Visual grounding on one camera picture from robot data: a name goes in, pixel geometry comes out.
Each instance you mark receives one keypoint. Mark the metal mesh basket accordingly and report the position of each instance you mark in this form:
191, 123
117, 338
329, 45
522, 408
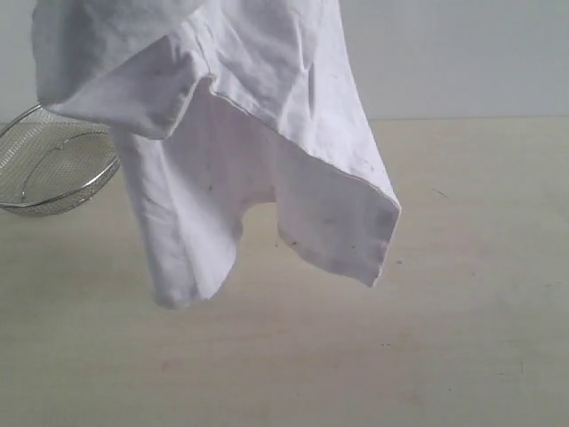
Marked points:
51, 164

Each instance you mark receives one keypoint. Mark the white t-shirt red print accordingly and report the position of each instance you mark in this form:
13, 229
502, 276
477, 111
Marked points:
217, 106

